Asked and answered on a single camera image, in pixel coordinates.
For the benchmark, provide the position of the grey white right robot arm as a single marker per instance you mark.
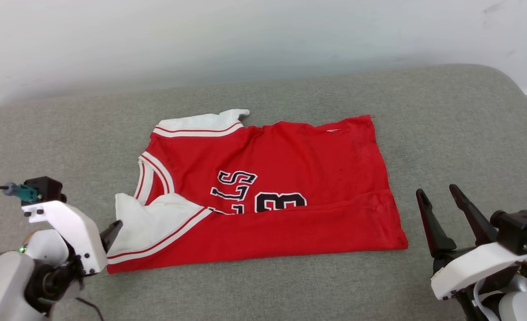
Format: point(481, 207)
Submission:
point(513, 307)

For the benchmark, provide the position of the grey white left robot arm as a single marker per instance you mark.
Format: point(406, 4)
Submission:
point(5, 285)

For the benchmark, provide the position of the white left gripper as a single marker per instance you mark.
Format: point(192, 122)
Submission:
point(76, 232)

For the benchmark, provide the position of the red and white basketball jersey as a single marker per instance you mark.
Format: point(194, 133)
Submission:
point(290, 165)

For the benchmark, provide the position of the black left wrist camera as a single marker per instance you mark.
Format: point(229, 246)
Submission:
point(45, 189)

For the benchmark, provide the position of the teal left camera connector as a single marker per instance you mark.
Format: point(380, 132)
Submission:
point(22, 192)

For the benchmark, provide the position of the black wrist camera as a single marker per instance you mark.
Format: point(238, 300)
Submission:
point(45, 189)
point(517, 229)

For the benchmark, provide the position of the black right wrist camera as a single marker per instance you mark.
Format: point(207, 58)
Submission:
point(517, 229)

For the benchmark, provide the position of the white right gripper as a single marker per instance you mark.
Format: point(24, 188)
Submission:
point(473, 272)

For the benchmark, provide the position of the grey fabric sofa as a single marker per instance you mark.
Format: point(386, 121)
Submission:
point(290, 294)

